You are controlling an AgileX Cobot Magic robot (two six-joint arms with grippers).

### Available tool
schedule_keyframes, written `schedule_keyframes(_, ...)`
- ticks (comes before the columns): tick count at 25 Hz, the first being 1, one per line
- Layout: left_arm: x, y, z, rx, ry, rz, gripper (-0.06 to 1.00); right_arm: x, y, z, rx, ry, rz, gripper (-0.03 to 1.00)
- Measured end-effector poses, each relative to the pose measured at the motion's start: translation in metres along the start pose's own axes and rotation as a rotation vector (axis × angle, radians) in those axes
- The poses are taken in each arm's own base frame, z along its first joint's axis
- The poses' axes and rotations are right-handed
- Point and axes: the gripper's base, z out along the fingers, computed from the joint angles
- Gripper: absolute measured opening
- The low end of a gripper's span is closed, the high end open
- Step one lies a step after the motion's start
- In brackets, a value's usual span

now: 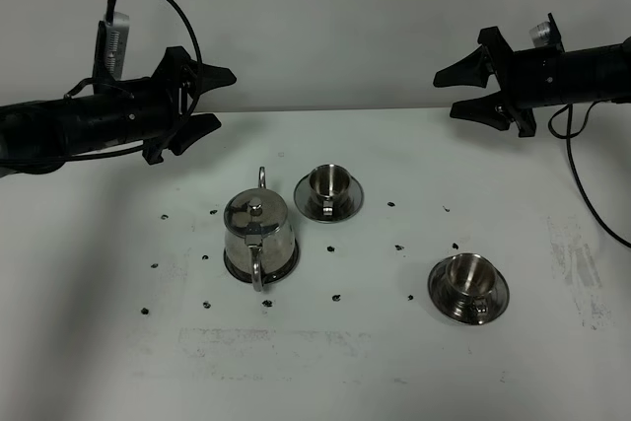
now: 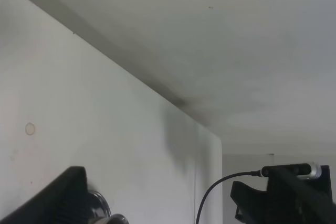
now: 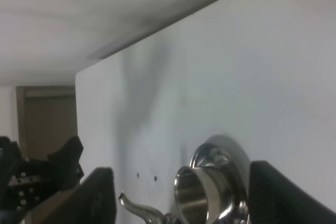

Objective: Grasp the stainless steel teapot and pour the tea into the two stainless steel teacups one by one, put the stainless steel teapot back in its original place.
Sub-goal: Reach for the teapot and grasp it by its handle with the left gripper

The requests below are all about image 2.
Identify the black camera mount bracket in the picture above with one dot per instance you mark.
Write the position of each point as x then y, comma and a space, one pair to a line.
324, 182

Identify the stainless steel teapot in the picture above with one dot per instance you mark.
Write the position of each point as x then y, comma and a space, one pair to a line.
98, 210

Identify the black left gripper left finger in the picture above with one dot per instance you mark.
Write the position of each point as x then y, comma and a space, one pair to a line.
64, 200

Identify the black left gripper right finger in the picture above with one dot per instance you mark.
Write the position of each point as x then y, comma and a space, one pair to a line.
288, 200

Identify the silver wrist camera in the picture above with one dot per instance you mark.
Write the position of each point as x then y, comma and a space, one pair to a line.
301, 170

